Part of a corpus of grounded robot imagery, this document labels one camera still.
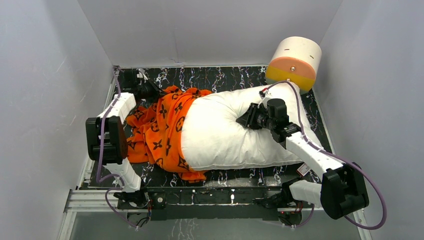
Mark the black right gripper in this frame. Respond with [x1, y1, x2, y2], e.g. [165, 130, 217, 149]
[236, 104, 275, 131]

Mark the orange patterned plush pillowcase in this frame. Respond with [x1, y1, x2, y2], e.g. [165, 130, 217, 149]
[126, 85, 212, 183]

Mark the white pillow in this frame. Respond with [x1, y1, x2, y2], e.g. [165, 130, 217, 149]
[180, 82, 324, 172]

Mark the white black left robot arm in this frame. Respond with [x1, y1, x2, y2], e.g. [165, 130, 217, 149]
[85, 66, 165, 208]

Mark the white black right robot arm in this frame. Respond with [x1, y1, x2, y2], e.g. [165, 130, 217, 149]
[236, 98, 369, 220]

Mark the white cylinder with coloured lid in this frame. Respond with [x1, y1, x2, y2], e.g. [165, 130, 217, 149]
[265, 36, 322, 94]

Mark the red white label tag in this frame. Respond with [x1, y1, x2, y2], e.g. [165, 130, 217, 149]
[296, 163, 311, 177]

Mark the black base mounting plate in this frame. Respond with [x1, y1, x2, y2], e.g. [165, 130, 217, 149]
[114, 186, 312, 223]

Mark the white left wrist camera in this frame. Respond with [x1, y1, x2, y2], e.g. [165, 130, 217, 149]
[136, 68, 149, 81]

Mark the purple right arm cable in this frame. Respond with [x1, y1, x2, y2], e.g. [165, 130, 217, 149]
[264, 80, 388, 231]

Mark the aluminium front rail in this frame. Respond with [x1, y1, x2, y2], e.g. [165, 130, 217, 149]
[64, 188, 365, 213]

